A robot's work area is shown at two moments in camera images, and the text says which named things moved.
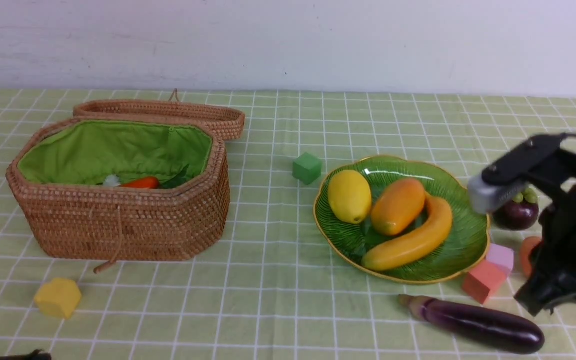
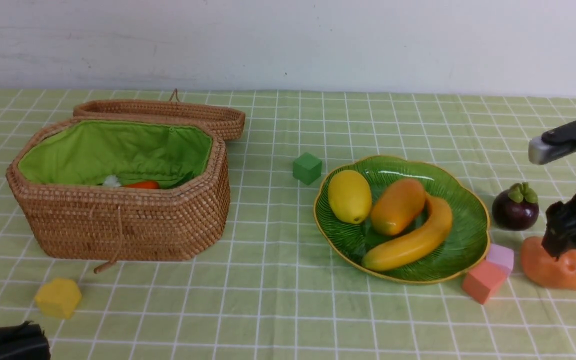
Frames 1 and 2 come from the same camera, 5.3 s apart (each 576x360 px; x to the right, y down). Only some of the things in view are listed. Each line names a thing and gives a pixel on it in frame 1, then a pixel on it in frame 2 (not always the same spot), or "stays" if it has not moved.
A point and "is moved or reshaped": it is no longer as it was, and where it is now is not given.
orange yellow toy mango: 397,206 stays
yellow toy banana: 433,232 stays
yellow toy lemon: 350,196 stays
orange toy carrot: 143,183 is moved or reshaped
